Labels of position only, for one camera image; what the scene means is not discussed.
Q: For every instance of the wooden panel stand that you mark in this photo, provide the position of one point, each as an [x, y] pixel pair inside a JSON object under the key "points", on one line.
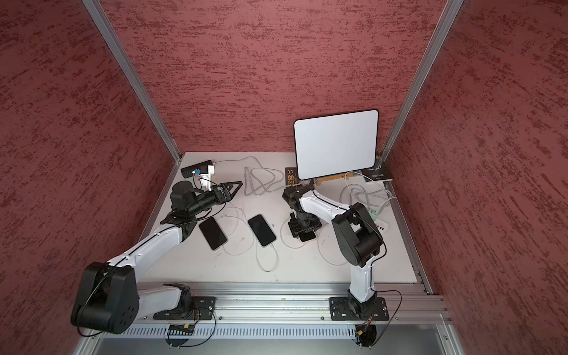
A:
{"points": [[344, 176]]}

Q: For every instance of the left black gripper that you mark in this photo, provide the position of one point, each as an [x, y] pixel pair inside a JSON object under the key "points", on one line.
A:
{"points": [[220, 199]]}

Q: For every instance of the black power strip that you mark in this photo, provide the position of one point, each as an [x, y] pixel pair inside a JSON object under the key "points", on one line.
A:
{"points": [[187, 171]]}

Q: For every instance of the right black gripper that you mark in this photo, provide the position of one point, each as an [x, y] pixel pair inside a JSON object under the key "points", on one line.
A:
{"points": [[296, 228]]}

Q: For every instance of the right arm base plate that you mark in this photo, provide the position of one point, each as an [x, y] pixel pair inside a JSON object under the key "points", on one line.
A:
{"points": [[349, 309]]}

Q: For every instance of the aluminium front rail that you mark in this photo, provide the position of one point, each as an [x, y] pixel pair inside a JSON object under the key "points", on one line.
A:
{"points": [[308, 303]]}

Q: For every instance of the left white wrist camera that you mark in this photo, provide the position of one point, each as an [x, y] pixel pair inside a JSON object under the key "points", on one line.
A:
{"points": [[205, 170]]}

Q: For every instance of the black book gold lettering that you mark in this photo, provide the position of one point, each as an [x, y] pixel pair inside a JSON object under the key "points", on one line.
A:
{"points": [[292, 179]]}

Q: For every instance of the white power strip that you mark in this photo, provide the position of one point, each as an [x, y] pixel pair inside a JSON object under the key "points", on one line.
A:
{"points": [[381, 225]]}

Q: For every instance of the phone green case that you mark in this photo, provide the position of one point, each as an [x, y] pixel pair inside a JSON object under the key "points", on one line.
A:
{"points": [[261, 229]]}

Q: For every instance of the white light panel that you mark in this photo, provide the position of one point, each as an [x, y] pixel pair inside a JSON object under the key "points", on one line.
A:
{"points": [[335, 144]]}

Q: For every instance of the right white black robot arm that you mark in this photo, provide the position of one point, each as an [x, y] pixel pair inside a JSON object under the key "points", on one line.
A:
{"points": [[358, 238]]}

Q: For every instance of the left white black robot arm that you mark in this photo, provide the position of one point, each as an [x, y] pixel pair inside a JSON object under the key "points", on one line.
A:
{"points": [[109, 299]]}

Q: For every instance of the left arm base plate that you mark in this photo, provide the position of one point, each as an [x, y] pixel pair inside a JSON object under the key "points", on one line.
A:
{"points": [[198, 308]]}

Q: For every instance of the small black booklet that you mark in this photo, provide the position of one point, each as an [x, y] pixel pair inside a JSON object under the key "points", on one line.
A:
{"points": [[381, 173]]}

